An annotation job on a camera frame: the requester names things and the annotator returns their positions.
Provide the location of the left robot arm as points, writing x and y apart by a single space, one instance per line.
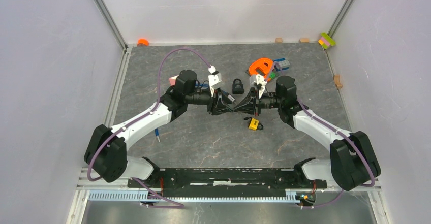
106 154

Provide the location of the black padlock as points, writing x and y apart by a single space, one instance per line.
237 86

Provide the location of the orange round cap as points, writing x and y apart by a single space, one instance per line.
142 43

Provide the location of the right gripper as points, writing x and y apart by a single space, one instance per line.
248 106

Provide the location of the wooden arch piece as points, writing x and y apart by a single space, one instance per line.
337 81

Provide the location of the blue lego brick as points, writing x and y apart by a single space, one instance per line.
283 64

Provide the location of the wooden block left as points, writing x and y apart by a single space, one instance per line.
278 40

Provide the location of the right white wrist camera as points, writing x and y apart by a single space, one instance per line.
258 82

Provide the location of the yellow padlock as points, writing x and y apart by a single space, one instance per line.
254 124

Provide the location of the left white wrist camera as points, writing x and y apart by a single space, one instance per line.
214 79

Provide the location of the orange letter block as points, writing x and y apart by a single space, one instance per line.
262 66

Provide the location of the pink wooden puzzle box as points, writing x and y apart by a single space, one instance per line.
172 80

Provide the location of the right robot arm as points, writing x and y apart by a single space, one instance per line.
352 161

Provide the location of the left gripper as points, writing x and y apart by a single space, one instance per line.
217 104

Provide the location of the stacked coloured lego bricks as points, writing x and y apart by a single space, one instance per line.
326 41

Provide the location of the wooden block right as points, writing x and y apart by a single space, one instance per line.
304 40

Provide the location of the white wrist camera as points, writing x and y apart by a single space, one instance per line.
258 82
214 79

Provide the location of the wooden block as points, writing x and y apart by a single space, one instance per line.
278 40
304 40

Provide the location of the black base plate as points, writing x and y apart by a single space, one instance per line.
229 182

